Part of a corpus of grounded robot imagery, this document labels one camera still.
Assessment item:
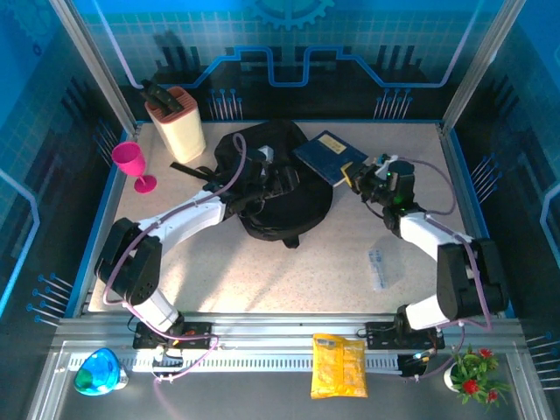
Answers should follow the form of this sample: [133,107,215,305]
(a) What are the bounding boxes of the blue notebook with gold label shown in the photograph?
[290,129,369,188]

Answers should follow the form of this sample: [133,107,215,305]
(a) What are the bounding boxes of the black backpack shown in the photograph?
[169,120,334,249]

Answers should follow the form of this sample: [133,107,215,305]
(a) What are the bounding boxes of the clear plastic bag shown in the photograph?
[367,235,406,293]

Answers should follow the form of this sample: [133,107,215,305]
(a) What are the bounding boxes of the yellow snack bag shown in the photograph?
[310,332,369,400]

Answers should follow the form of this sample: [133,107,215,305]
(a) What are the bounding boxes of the cream and orange knife block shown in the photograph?
[143,86,207,165]

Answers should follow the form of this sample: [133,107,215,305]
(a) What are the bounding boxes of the pink plastic goblet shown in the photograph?
[110,140,158,195]

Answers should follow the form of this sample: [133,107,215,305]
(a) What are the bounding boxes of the potted plant with red flowers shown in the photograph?
[443,344,514,413]

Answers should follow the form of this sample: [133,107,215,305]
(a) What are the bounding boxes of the blue glass ornament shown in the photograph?
[73,347,130,397]

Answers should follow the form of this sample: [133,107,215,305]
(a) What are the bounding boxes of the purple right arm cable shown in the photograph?
[395,156,494,382]

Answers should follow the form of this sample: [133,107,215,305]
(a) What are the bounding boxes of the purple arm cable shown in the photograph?
[101,132,249,387]
[395,156,494,382]

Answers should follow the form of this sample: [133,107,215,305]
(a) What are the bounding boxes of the black handled knife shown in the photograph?
[139,79,171,105]
[150,92,186,116]

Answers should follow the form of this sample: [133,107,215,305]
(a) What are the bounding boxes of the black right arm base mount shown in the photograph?
[365,321,448,351]

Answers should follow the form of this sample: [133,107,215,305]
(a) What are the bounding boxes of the aluminium front rail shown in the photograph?
[52,311,529,352]

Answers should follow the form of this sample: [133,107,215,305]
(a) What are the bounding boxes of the aluminium frame post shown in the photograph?
[47,0,142,137]
[439,0,529,132]

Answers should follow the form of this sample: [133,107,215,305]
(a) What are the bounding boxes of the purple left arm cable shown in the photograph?
[101,132,249,387]

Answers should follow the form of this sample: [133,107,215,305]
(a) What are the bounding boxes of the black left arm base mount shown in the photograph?
[131,321,214,351]

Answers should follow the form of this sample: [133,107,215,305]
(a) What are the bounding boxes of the slotted grey cable duct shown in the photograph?
[65,353,404,374]

